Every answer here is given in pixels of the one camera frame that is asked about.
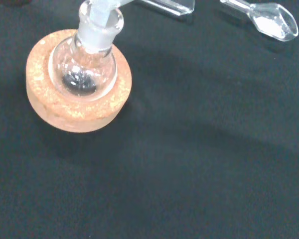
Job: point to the clear round-bottom glass flask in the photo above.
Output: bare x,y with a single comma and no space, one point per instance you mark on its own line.
84,64

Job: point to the clear glass weighing funnel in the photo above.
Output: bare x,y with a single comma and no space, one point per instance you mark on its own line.
274,23

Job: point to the black cloth with scalloped edge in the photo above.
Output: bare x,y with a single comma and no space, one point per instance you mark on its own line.
189,149

